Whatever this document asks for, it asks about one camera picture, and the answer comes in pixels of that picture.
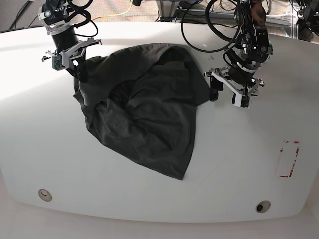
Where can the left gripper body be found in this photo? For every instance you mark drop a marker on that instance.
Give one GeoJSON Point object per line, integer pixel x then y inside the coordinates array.
{"type": "Point", "coordinates": [235, 77]}

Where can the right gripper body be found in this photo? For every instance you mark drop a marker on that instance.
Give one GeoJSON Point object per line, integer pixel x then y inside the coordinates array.
{"type": "Point", "coordinates": [69, 47]}

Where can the dark grey t-shirt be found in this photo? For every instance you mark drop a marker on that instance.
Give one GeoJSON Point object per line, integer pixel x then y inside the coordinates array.
{"type": "Point", "coordinates": [141, 102]}

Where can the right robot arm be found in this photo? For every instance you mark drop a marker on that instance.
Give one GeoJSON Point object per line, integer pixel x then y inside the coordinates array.
{"type": "Point", "coordinates": [60, 19]}

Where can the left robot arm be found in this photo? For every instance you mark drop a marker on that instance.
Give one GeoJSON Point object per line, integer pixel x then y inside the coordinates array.
{"type": "Point", "coordinates": [247, 50]}

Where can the red tape rectangle marking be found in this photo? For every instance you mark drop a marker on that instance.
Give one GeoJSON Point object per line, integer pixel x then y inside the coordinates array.
{"type": "Point", "coordinates": [288, 158]}

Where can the right table grommet hole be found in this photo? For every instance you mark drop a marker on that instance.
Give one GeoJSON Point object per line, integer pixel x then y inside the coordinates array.
{"type": "Point", "coordinates": [263, 207]}

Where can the table grommet hole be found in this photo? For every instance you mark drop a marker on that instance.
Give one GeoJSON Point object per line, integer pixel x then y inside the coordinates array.
{"type": "Point", "coordinates": [44, 195]}
{"type": "Point", "coordinates": [263, 207]}

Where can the left table grommet hole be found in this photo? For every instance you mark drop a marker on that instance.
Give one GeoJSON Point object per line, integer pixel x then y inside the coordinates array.
{"type": "Point", "coordinates": [44, 195]}

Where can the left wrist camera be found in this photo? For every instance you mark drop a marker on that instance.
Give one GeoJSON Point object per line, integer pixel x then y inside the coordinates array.
{"type": "Point", "coordinates": [241, 101]}

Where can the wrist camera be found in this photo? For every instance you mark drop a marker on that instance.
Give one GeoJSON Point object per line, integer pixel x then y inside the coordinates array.
{"type": "Point", "coordinates": [241, 101]}
{"type": "Point", "coordinates": [57, 62]}

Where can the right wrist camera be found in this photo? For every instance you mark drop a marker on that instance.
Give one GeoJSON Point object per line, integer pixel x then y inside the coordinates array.
{"type": "Point", "coordinates": [57, 62]}

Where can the aluminium frame stand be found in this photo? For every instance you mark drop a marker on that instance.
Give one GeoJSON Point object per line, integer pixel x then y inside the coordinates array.
{"type": "Point", "coordinates": [279, 15]}

